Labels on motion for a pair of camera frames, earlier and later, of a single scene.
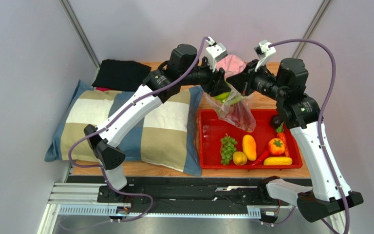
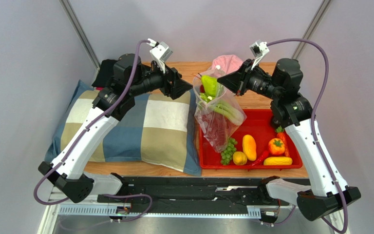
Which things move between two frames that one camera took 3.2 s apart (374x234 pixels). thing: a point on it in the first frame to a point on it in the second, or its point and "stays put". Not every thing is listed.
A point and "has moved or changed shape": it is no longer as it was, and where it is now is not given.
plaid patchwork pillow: x=165 y=140 stays put
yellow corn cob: x=278 y=161 stays put
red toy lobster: x=237 y=114 to x=215 y=128
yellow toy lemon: x=239 y=158 stays put
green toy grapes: x=228 y=147 stays put
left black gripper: x=216 y=85 to x=178 y=87
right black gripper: x=243 y=82 stays put
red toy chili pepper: x=260 y=161 stays put
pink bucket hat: x=232 y=65 stays put
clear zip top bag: x=234 y=108 has moved or changed shape
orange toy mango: x=249 y=147 stays put
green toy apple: x=223 y=96 has moved or changed shape
